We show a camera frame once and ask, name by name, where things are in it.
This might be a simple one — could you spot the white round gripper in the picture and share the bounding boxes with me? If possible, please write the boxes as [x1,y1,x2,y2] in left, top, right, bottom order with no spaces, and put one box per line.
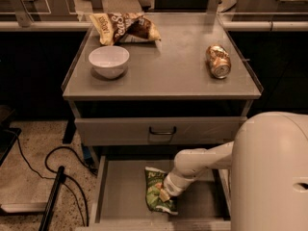
[159,170,194,202]

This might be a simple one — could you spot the green jalapeno chip bag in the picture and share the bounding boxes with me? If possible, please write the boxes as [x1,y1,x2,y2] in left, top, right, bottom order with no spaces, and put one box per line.
[144,167,178,215]

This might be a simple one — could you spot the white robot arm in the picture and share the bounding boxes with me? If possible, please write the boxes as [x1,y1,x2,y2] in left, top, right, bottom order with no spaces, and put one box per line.
[164,112,308,231]

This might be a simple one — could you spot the open middle drawer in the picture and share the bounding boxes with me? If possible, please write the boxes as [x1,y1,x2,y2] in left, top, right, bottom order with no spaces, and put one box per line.
[75,157,231,231]

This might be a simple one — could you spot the closed top drawer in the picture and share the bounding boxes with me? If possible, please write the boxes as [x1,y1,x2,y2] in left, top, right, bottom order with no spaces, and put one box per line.
[75,116,246,146]

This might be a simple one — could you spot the grey metal drawer cabinet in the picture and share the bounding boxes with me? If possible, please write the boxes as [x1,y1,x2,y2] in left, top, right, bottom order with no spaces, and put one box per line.
[61,12,265,231]

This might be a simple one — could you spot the brown sea salt chip bag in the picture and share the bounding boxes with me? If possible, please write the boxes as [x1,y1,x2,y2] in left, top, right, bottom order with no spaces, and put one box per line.
[90,13,161,46]

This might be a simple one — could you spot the black bar on floor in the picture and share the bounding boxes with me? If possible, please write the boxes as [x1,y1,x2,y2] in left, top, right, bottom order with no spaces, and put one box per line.
[38,166,64,231]

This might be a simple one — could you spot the white ceramic bowl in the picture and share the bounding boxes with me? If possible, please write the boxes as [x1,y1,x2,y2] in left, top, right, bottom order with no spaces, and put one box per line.
[89,46,130,79]

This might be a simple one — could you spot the crushed golden soda can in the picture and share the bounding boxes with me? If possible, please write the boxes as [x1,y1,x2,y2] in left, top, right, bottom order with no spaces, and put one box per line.
[206,44,231,79]

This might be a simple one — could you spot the dark equipment at left edge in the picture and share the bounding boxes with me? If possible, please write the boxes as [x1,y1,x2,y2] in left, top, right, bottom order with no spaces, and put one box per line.
[0,105,21,166]

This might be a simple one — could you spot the black drawer handle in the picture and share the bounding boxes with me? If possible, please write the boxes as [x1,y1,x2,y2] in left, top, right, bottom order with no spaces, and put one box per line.
[148,126,177,136]

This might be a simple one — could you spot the white horizontal rail pipe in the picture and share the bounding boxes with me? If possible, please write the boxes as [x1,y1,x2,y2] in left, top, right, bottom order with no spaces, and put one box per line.
[0,21,308,32]

